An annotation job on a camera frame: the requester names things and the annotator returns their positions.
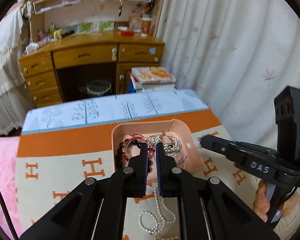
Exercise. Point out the red patterned cup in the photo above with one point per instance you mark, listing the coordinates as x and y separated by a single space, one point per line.
145 25

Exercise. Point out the wooden bookshelf with books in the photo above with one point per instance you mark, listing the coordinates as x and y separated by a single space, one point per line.
89 16

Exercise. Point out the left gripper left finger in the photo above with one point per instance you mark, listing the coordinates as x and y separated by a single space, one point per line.
95 209

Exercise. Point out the stack of books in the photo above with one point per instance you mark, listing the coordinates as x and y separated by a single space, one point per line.
150 78

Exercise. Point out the pink quilt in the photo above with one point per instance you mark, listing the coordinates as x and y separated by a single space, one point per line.
8 157

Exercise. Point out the orange H pattern blanket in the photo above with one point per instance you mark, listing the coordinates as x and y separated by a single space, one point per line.
58 150

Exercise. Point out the wooden desk with drawers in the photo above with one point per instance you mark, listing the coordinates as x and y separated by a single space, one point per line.
59 71

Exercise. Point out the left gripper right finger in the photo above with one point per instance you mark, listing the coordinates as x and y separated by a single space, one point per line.
207 208

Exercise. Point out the pearl safety pin brooch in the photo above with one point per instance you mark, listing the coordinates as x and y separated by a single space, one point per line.
174 237

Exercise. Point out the lace covered piano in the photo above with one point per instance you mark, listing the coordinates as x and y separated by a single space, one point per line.
15 99

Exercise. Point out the white floral curtain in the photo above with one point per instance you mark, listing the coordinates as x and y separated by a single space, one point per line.
238 55

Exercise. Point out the person right hand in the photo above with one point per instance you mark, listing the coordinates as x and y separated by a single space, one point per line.
261 204

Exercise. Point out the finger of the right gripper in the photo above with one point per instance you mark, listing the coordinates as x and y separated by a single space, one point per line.
218 145

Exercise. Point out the pink cardboard box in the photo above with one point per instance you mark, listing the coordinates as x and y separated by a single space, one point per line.
127 139

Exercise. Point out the woven waste basket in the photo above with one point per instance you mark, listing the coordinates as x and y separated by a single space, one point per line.
98 88

